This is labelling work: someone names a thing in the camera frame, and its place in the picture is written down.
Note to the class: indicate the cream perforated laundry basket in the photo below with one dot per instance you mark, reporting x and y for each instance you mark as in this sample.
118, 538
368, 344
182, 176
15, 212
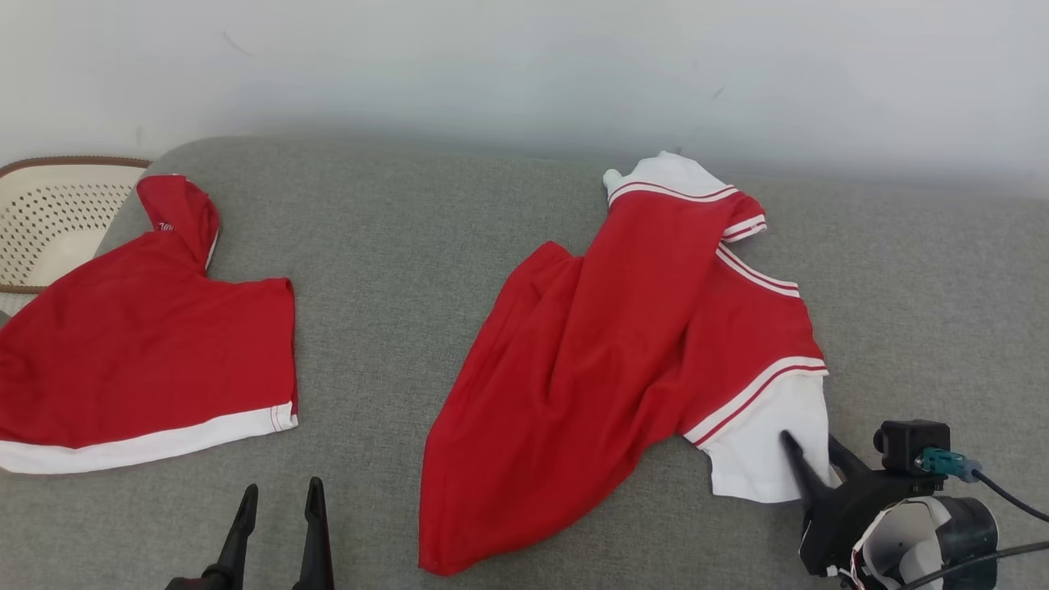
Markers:
57, 221

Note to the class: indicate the teal right camera connector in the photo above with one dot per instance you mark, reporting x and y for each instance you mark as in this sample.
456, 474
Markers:
946, 465

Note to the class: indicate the red shorts white trim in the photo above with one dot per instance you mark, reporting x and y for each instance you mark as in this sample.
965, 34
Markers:
139, 352

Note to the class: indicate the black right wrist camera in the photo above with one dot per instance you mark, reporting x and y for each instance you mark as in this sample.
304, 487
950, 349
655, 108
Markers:
910, 447

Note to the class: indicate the red basketball jersey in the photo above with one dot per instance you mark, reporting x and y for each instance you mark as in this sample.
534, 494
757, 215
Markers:
590, 369

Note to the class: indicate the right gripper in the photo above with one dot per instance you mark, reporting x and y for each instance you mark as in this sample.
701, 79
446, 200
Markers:
844, 524

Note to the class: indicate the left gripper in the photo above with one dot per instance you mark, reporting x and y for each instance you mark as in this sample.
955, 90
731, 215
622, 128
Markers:
188, 584

